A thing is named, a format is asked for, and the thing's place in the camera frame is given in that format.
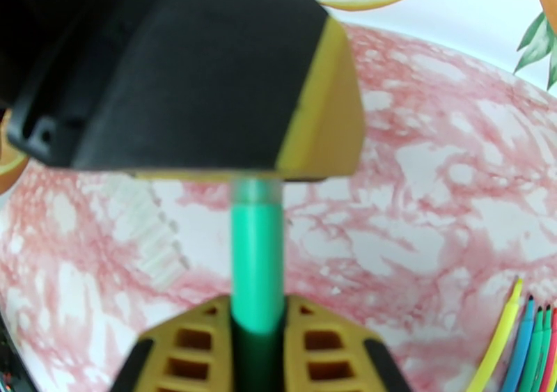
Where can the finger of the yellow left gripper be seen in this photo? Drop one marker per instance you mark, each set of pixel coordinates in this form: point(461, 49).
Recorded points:
point(226, 90)

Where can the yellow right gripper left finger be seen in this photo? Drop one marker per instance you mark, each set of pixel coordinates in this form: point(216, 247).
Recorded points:
point(191, 351)

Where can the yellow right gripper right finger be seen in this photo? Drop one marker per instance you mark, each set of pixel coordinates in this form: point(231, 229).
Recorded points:
point(330, 351)

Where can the blue marker pen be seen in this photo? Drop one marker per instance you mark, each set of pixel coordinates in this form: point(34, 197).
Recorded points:
point(522, 343)

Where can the clear pen cap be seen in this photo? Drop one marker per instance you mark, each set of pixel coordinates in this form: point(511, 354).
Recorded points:
point(167, 275)
point(134, 195)
point(162, 264)
point(139, 207)
point(153, 241)
point(158, 253)
point(148, 229)
point(143, 218)
point(129, 184)

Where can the bundle of coloured markers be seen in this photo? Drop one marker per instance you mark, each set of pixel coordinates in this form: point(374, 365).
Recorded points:
point(500, 338)

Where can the red marker pen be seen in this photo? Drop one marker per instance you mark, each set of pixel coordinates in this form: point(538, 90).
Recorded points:
point(552, 351)

